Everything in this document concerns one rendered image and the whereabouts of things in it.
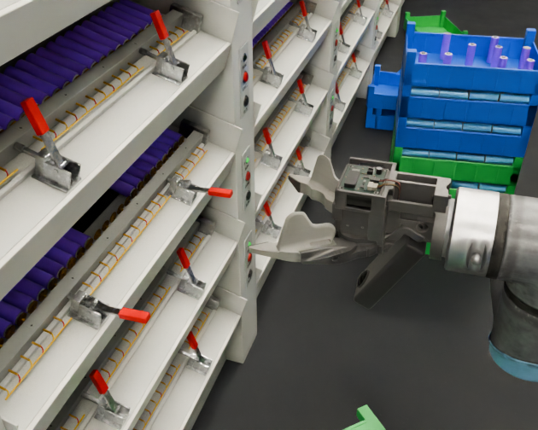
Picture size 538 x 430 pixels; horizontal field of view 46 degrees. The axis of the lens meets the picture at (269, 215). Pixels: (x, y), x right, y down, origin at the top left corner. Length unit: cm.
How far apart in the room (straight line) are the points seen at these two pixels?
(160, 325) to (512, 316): 54
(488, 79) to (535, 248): 88
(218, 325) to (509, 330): 69
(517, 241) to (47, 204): 46
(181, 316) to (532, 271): 58
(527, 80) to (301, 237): 94
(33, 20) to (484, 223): 45
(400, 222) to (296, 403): 75
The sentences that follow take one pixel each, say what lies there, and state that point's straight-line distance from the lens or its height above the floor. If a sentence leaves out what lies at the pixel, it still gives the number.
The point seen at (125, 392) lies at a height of 35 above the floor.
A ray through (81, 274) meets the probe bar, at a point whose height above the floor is 58.
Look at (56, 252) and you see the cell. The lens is 83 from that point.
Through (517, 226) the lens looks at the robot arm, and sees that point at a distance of 66.
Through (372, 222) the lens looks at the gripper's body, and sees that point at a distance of 67.
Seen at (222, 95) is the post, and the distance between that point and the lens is 105.
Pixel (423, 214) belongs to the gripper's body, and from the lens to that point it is 67.
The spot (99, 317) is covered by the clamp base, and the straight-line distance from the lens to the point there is 77.
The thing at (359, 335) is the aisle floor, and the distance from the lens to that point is 151.
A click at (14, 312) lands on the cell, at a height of 58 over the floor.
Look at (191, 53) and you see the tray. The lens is 95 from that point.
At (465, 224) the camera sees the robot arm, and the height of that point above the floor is 71.
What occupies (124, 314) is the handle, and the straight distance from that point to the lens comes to 75.
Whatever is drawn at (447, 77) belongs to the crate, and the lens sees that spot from 150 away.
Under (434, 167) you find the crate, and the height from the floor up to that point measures 27.
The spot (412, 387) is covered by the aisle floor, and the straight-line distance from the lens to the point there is 143.
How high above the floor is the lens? 109
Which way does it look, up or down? 36 degrees down
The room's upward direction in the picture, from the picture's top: straight up
